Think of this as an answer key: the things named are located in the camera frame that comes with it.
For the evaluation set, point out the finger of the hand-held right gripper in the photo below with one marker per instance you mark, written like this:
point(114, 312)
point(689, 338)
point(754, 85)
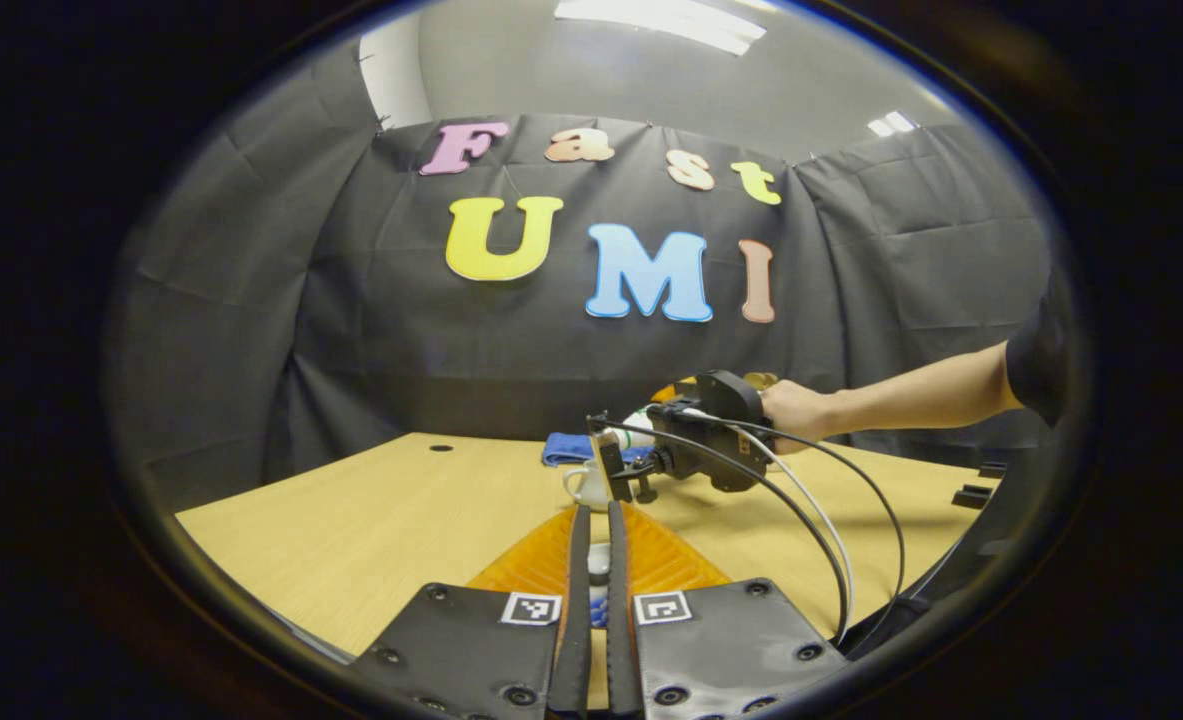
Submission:
point(611, 460)
point(673, 392)

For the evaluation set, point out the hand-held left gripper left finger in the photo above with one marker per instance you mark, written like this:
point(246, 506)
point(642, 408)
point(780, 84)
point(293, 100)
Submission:
point(578, 620)

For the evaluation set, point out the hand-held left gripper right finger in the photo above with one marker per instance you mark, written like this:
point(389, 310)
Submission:
point(619, 620)

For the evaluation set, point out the white teacup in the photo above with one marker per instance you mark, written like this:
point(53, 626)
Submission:
point(586, 485)

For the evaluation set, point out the white green-label water bottle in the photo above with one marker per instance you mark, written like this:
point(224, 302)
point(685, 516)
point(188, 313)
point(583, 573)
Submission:
point(639, 425)

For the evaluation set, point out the white blue-patterned teacup lid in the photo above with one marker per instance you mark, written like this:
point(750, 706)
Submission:
point(599, 562)

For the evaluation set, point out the blue towel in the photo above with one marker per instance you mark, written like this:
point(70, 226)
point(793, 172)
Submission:
point(566, 448)

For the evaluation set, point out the black backdrop cloth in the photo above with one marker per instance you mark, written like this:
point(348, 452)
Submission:
point(401, 340)

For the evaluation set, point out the person's dark shirt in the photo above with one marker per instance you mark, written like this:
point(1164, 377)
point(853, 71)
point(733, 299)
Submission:
point(1046, 360)

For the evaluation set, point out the small ceiling light panel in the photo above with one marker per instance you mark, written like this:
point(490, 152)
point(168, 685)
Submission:
point(891, 123)

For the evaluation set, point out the black bracket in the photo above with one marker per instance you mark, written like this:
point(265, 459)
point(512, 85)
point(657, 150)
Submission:
point(973, 497)
point(993, 469)

